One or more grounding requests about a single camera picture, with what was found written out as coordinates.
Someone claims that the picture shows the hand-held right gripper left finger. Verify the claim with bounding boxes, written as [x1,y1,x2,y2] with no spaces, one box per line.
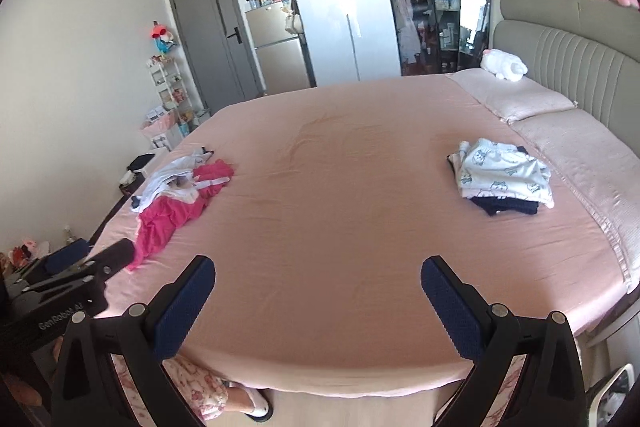
[50,254,217,427]

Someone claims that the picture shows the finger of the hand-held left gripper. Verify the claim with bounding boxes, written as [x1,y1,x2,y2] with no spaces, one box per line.
[50,241,136,289]
[45,243,92,273]

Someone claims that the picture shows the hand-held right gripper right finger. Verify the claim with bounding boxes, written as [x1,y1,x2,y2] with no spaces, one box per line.
[421,255,588,427]

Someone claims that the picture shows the light blue printed shorts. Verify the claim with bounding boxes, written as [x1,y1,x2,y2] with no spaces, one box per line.
[447,138,556,208]

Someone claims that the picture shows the magenta garment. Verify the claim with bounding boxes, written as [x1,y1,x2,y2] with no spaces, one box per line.
[125,159,236,273]

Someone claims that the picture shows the person's floral pajama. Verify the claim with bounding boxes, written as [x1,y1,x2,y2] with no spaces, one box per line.
[107,349,531,427]

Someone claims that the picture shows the white garment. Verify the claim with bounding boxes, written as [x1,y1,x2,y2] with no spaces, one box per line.
[131,147,233,212]

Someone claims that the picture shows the dark low stool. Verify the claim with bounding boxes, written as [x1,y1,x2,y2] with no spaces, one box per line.
[119,153,157,195]

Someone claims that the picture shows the person's white slipper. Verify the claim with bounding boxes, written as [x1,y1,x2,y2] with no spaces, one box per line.
[225,384,274,423]

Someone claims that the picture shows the navy folded garment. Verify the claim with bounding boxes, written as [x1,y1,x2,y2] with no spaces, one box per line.
[470,147,541,218]

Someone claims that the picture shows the pink storage box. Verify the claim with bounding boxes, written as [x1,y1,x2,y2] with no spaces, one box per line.
[139,109,183,152]

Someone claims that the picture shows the white shelf rack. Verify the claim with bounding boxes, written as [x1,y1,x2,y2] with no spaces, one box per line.
[146,56,193,112]

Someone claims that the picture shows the long pink pillow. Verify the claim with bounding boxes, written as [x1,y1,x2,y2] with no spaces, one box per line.
[510,109,640,295]

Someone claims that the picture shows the red blue plush toy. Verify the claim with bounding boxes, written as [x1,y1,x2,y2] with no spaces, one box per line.
[150,21,179,54]

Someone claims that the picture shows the small pink pillow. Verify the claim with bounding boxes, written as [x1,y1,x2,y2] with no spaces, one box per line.
[445,69,577,124]

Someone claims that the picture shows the grey door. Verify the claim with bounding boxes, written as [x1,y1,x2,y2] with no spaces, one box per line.
[166,0,266,112]

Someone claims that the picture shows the silver fridge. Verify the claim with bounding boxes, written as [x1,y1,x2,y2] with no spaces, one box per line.
[244,0,317,96]

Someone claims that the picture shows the grey padded headboard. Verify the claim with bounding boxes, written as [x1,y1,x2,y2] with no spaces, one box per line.
[490,0,640,158]

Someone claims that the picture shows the cream hanging bag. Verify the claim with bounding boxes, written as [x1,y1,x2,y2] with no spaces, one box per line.
[283,2,304,34]

